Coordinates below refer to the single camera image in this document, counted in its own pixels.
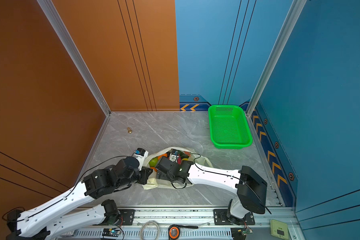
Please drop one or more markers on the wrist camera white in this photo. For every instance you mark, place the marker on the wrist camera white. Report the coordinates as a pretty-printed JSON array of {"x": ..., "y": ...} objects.
[
  {"x": 176, "y": 156},
  {"x": 140, "y": 154}
]

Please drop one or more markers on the green circuit board left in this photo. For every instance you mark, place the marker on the green circuit board left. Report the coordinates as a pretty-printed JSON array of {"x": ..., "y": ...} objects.
[{"x": 112, "y": 234}]

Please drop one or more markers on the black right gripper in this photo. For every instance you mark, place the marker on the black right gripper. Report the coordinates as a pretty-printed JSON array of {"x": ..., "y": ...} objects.
[{"x": 160, "y": 175}]

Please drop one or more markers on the green circuit board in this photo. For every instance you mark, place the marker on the green circuit board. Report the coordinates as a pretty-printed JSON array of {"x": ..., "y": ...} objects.
[
  {"x": 240, "y": 233},
  {"x": 112, "y": 234}
]

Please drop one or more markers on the orange black tape measure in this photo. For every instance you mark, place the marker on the orange black tape measure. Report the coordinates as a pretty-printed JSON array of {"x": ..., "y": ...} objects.
[{"x": 174, "y": 231}]

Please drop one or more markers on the yellowish translucent plastic bag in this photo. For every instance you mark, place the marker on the yellowish translucent plastic bag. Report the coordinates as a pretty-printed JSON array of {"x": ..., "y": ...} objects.
[{"x": 189, "y": 154}]

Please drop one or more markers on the green circuit board right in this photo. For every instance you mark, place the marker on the green circuit board right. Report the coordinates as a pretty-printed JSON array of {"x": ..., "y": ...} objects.
[{"x": 240, "y": 233}]

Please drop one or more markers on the green plastic mesh basket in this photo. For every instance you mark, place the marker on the green plastic mesh basket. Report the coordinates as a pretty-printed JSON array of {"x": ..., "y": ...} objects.
[{"x": 229, "y": 127}]

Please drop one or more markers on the green lime fruit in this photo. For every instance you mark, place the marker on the green lime fruit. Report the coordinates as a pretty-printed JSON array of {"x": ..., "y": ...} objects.
[{"x": 153, "y": 162}]

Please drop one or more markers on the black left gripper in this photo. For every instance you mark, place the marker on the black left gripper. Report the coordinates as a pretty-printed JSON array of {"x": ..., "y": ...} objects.
[{"x": 146, "y": 172}]

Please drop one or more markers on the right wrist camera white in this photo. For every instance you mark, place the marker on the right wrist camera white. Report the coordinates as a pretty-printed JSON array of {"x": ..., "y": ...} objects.
[{"x": 176, "y": 156}]

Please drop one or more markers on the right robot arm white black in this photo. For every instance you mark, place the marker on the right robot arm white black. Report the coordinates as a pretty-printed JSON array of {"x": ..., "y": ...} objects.
[{"x": 250, "y": 188}]

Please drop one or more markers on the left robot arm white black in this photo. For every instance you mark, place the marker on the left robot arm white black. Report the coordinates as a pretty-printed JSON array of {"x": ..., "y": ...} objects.
[{"x": 54, "y": 217}]

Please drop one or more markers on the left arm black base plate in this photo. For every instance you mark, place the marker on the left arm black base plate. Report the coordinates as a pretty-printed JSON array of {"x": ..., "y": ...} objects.
[{"x": 126, "y": 217}]

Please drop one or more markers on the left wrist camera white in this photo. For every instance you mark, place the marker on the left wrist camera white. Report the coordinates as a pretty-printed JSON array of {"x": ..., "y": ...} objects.
[{"x": 140, "y": 154}]

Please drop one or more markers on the light green switch box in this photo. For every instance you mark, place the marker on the light green switch box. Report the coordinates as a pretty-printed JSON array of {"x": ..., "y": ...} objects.
[{"x": 279, "y": 230}]

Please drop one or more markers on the orange mandarin fruit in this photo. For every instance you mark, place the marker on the orange mandarin fruit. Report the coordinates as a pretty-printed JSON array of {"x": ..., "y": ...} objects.
[{"x": 164, "y": 155}]

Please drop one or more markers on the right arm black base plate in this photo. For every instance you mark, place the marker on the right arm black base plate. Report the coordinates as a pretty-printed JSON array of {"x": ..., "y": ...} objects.
[{"x": 223, "y": 217}]

